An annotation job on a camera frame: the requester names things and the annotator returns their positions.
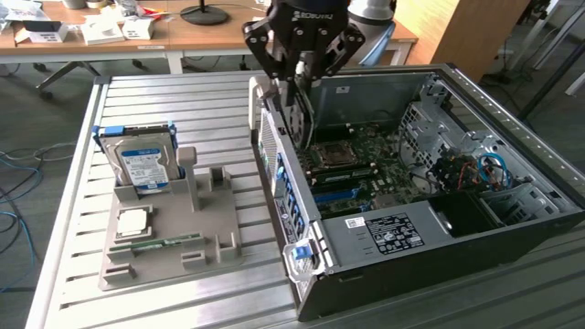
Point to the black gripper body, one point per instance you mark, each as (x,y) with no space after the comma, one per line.
(311,24)

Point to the NVIDIA graphics card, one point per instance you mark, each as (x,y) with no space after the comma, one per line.
(295,123)

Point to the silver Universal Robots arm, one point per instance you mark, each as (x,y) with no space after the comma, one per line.
(371,10)

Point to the wooden desk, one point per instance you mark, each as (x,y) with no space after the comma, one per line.
(68,48)
(206,37)

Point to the black round lamp base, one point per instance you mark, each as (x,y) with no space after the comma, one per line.
(203,17)

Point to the red printed packet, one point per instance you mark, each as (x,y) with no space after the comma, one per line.
(154,15)

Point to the small white printed box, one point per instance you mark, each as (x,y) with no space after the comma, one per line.
(138,30)

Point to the metal CPU socket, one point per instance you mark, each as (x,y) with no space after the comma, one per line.
(334,154)

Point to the white box with round insert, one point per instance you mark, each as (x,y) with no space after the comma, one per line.
(103,32)

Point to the dark RAM stick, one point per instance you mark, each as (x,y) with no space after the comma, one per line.
(343,175)

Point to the blue slot retainer clip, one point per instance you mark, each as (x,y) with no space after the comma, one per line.
(280,172)
(292,205)
(298,218)
(288,189)

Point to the green motherboard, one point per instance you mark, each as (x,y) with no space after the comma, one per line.
(394,178)

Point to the tape roll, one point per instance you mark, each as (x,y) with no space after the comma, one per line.
(96,3)

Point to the grey cup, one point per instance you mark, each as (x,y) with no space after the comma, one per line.
(74,3)

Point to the hard disk in blue carrier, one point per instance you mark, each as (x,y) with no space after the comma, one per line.
(138,164)

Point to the white box with black lid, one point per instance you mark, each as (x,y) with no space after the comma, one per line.
(48,32)

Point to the grey parts rack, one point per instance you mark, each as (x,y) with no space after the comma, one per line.
(170,212)

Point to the black plastic shroud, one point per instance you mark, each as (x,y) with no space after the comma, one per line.
(462,212)

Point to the clear plastic bag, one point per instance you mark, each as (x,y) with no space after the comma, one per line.
(20,10)

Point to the grey power supply unit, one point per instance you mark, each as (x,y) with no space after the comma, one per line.
(343,246)

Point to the silver CPU chip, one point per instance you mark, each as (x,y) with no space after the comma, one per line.
(131,222)

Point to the silver metal disk bay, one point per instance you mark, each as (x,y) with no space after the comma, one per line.
(525,202)

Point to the blue case release latch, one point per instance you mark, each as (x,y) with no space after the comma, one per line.
(303,253)

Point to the green RAM stick white label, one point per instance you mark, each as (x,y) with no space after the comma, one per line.
(155,244)

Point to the black open PC case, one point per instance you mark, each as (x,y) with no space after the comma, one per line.
(411,274)

